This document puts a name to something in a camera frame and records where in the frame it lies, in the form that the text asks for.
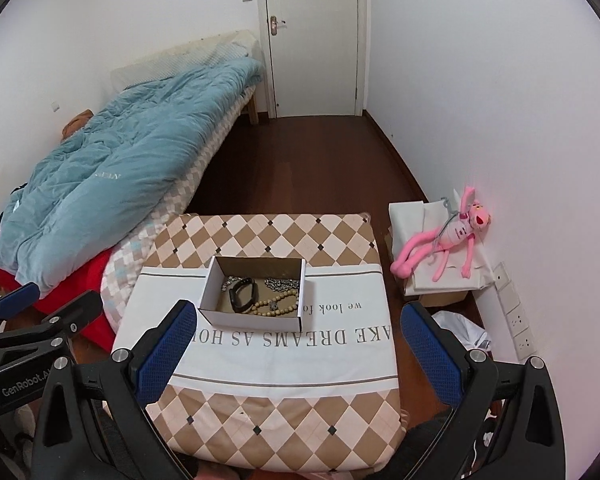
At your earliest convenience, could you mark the white power strip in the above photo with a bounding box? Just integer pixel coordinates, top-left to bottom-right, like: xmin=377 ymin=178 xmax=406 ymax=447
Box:
xmin=492 ymin=261 xmax=537 ymax=361

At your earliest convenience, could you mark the checkered bed sheet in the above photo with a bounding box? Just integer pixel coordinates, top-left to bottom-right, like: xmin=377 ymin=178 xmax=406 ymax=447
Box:
xmin=100 ymin=85 xmax=258 ymax=331

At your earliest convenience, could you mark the blue quilt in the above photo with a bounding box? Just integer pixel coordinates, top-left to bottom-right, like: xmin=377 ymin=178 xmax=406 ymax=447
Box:
xmin=0 ymin=56 xmax=263 ymax=291

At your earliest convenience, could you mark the white printed plastic bag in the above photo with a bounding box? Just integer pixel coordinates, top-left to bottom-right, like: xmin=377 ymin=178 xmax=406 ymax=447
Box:
xmin=430 ymin=310 xmax=493 ymax=356

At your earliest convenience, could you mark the brown cardboard box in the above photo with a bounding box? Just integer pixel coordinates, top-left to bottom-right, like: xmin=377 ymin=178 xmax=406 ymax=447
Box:
xmin=419 ymin=287 xmax=468 ymax=307

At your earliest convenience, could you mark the thick silver chain bracelet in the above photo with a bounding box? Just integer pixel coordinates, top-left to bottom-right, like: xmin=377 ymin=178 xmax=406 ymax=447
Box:
xmin=264 ymin=275 xmax=301 ymax=294

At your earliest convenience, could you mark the wooden bead bracelet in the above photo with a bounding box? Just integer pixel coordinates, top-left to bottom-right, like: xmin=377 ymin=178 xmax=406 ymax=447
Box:
xmin=252 ymin=288 xmax=299 ymax=318

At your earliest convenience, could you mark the red blanket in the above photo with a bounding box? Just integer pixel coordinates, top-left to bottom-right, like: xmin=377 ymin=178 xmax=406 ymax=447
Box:
xmin=0 ymin=235 xmax=118 ymax=351

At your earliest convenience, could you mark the black smart band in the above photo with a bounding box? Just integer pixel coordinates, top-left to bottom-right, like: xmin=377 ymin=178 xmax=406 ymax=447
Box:
xmin=228 ymin=278 xmax=255 ymax=313

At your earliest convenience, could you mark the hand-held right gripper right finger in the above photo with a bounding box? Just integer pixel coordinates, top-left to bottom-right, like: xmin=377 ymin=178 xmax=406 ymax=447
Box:
xmin=399 ymin=302 xmax=567 ymax=480

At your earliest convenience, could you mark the checkered printed tablecloth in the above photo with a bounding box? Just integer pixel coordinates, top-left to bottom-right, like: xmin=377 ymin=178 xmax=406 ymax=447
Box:
xmin=111 ymin=212 xmax=406 ymax=473

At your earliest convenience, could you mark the white mattress pad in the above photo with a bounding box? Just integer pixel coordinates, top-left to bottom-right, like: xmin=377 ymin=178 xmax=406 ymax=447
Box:
xmin=111 ymin=30 xmax=261 ymax=93

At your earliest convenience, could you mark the pink plush toy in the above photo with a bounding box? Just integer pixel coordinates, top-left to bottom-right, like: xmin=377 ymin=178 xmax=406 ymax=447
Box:
xmin=391 ymin=185 xmax=492 ymax=282

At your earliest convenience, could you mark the white door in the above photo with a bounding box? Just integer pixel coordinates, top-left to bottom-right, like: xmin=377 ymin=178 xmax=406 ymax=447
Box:
xmin=262 ymin=0 xmax=368 ymax=120

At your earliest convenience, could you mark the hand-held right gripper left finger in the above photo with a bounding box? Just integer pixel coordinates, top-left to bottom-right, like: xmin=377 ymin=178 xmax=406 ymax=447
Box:
xmin=32 ymin=300 xmax=198 ymax=480

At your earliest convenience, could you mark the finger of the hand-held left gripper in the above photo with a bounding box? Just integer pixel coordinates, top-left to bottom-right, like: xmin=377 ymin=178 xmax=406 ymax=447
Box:
xmin=0 ymin=290 xmax=104 ymax=381
xmin=0 ymin=282 xmax=41 ymax=336

